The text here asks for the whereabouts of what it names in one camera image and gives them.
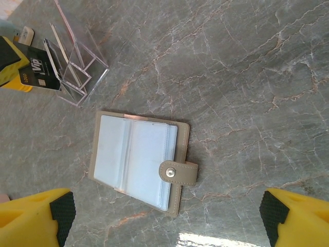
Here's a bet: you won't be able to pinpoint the beige leather card holder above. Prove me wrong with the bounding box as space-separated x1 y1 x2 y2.
87 110 199 219

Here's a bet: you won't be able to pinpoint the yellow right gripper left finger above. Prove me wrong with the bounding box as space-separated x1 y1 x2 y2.
0 187 77 247

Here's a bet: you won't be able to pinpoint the card stack white edges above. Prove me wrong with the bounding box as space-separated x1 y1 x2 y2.
43 38 64 79

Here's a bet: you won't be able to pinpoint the beige rounded block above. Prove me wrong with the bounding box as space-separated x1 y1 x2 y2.
14 26 35 46

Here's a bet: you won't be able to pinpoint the black card white Vip print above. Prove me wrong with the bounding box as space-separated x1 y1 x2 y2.
18 46 63 92

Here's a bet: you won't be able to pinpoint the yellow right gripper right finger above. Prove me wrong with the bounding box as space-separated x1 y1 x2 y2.
259 187 329 247

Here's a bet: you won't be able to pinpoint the clear acrylic card organizer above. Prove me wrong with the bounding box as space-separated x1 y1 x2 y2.
42 0 111 108

